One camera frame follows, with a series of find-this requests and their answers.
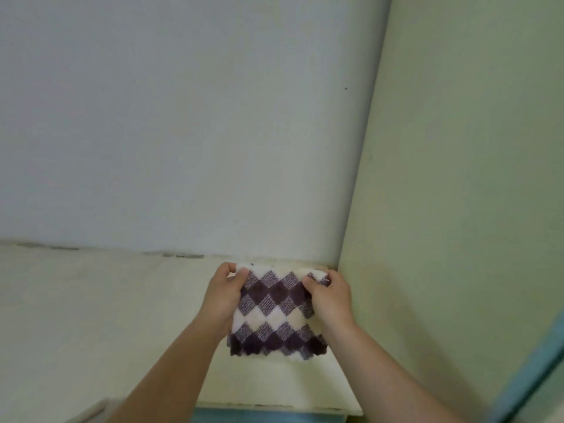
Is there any person's left hand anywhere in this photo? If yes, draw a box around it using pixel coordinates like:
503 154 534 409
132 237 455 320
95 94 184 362
200 262 250 344

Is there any person's right hand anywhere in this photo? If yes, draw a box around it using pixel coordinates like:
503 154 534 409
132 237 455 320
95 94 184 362
302 271 358 338

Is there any purple white diamond-pattern towel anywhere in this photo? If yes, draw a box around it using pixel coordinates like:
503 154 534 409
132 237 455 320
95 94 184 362
226 265 331 362

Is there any person's right forearm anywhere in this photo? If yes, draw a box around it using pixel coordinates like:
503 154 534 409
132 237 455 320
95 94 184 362
324 324 469 423

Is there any person's left forearm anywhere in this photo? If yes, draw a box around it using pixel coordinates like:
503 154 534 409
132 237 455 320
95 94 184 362
103 322 231 423

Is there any teal door edge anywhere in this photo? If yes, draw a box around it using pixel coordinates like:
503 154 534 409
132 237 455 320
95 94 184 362
488 311 564 423

